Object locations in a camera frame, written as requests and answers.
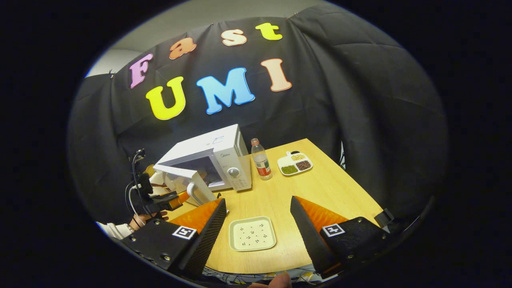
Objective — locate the white divided plate of beans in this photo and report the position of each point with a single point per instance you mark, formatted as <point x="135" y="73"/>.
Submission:
<point x="295" y="163"/>

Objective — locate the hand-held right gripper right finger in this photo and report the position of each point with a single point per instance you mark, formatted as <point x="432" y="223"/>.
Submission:
<point x="308" y="240"/>

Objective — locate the white microwave oven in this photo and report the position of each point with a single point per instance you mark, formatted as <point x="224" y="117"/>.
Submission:
<point x="216" y="144"/>

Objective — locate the black backdrop cloth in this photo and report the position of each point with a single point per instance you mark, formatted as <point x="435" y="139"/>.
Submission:
<point x="360" y="100"/>

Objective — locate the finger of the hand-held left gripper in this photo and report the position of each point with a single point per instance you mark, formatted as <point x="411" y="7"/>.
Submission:
<point x="182" y="198"/>

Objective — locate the clear plastic bottle red label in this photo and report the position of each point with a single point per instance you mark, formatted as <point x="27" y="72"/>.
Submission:
<point x="262" y="160"/>

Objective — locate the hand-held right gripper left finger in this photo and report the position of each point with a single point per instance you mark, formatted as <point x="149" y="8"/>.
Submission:
<point x="210" y="240"/>

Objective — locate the patterned clothing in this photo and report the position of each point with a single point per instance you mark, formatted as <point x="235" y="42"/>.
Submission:
<point x="224" y="276"/>

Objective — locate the toast bread slice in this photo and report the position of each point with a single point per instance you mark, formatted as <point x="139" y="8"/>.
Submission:
<point x="150" y="170"/>

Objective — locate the cream speckled food plate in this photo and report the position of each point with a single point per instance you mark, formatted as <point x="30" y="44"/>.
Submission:
<point x="252" y="234"/>

